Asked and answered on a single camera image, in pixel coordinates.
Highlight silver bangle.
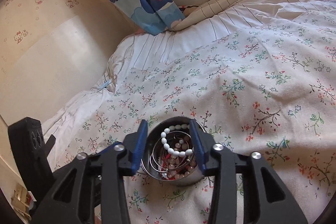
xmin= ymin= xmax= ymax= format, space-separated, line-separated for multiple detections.
xmin=149 ymin=131 xmax=194 ymax=175

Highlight white bead bracelet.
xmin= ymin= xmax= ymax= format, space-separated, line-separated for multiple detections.
xmin=160 ymin=123 xmax=195 ymax=157

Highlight round silver metal tin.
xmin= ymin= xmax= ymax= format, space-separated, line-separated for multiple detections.
xmin=141 ymin=117 xmax=204 ymax=186

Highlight pink bead bracelet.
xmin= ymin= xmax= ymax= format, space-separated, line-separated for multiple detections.
xmin=165 ymin=134 xmax=198 ymax=179

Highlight blue face mask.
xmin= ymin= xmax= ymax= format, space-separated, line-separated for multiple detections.
xmin=98 ymin=80 xmax=112 ymax=90

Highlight floral bed sheet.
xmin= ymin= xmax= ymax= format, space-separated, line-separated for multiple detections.
xmin=49 ymin=9 xmax=335 ymax=223

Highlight white striped duvet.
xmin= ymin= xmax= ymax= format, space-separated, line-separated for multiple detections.
xmin=41 ymin=0 xmax=336 ymax=140

